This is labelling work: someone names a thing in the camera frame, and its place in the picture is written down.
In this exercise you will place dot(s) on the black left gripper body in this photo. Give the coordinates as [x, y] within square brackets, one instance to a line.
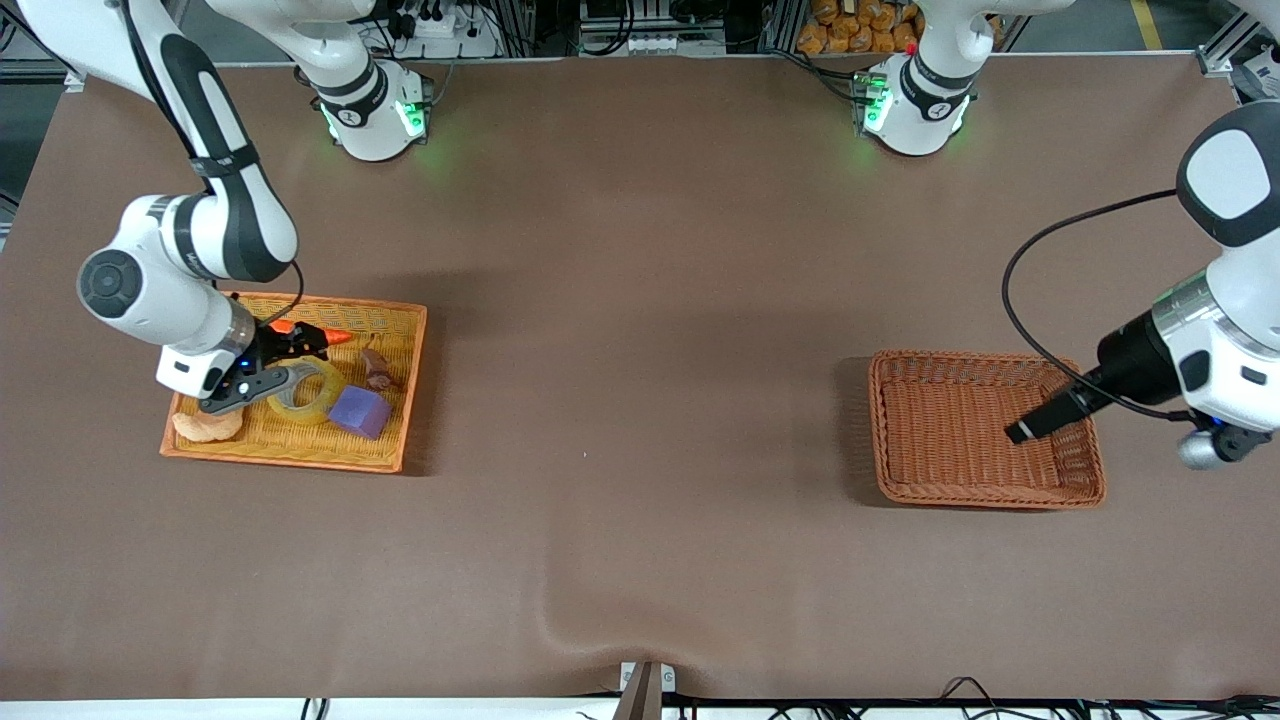
[1132, 366]

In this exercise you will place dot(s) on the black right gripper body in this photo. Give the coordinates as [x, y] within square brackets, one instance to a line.
[277, 345]

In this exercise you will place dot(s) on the yellow packing tape roll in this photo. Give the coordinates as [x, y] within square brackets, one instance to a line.
[320, 405]

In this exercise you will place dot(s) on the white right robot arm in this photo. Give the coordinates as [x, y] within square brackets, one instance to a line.
[220, 210]

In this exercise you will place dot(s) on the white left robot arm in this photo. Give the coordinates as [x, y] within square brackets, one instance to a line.
[1235, 300]

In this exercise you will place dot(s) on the orange toy carrot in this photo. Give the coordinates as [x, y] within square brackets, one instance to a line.
[340, 337]

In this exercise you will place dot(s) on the small brown toy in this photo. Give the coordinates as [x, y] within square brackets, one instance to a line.
[377, 370]

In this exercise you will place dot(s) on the purple cube block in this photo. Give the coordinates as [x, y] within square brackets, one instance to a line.
[360, 410]

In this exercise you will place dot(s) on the orange-yellow woven tray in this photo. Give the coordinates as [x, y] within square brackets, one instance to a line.
[300, 445]

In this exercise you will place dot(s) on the toy croissant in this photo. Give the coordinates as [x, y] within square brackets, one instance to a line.
[205, 428]

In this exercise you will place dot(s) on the brown wicker basket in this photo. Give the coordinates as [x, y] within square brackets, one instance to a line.
[950, 440]

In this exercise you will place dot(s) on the white power strip with plugs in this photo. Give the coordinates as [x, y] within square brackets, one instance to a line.
[450, 30]

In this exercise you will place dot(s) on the orange bread bag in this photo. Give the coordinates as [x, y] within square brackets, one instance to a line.
[860, 28]

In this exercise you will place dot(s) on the small white power strip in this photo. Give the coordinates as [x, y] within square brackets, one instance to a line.
[655, 44]

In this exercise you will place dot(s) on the aluminium frame profile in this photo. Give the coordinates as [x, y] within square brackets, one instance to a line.
[1235, 45]
[30, 70]

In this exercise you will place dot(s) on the metal table edge bracket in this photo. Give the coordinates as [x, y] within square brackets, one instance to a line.
[647, 685]

